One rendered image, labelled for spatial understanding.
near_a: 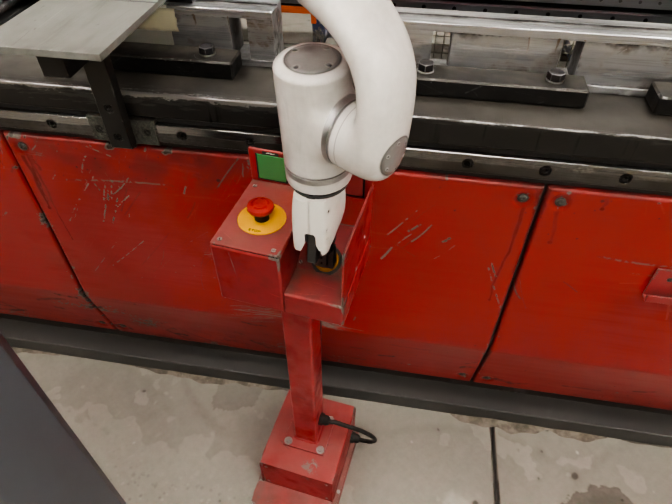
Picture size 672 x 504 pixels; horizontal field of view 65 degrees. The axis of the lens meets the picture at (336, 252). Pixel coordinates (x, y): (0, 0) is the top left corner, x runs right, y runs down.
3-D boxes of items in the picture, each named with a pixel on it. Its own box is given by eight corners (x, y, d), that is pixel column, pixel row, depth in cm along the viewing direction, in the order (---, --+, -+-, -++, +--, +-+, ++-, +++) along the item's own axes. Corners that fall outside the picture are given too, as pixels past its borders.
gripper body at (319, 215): (304, 141, 71) (309, 202, 79) (276, 192, 64) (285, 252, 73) (358, 150, 69) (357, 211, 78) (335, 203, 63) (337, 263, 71)
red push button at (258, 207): (244, 227, 78) (241, 208, 76) (255, 210, 81) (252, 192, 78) (269, 233, 77) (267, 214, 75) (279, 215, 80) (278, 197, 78)
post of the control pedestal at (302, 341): (295, 438, 124) (276, 283, 86) (302, 418, 127) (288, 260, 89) (317, 445, 123) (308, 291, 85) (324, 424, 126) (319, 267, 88)
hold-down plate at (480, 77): (391, 93, 86) (392, 76, 84) (394, 78, 90) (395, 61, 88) (584, 109, 83) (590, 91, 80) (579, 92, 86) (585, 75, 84)
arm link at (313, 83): (371, 156, 65) (315, 127, 69) (375, 55, 55) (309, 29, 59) (326, 193, 61) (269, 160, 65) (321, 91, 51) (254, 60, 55)
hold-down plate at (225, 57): (68, 67, 93) (61, 50, 91) (83, 53, 97) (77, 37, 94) (233, 80, 89) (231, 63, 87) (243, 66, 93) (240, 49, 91)
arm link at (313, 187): (298, 129, 69) (300, 148, 71) (273, 173, 63) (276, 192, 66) (361, 140, 67) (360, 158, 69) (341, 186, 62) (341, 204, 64)
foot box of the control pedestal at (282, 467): (250, 503, 125) (243, 482, 117) (287, 410, 142) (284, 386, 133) (331, 529, 121) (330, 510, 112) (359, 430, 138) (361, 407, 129)
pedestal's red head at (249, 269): (221, 297, 84) (200, 210, 71) (260, 231, 94) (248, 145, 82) (343, 327, 79) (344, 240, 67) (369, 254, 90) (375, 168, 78)
